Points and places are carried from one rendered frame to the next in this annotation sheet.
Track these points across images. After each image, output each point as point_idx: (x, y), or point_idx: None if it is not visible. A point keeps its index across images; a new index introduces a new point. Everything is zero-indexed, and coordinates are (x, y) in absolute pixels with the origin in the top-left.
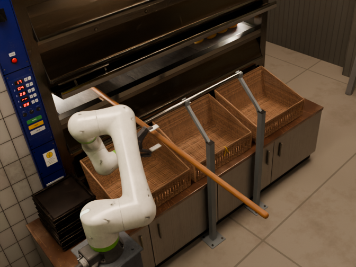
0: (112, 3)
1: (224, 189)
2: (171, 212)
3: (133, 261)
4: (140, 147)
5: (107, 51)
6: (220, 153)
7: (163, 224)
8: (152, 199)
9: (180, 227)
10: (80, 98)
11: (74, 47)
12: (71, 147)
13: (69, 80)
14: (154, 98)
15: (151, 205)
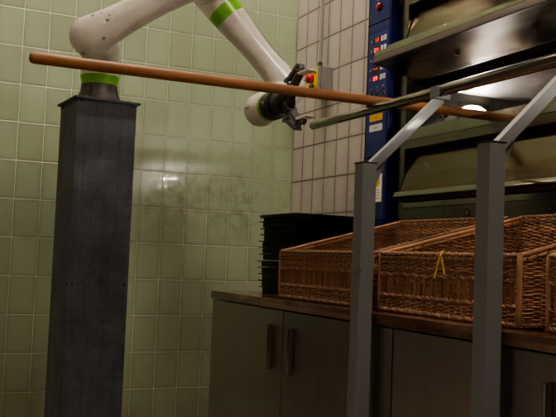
0: None
1: (408, 398)
2: (311, 324)
3: (73, 111)
4: (287, 98)
5: (476, 12)
6: (433, 265)
7: (299, 343)
8: (88, 21)
9: (318, 398)
10: None
11: (448, 3)
12: (402, 189)
13: (399, 40)
14: (545, 159)
15: (79, 20)
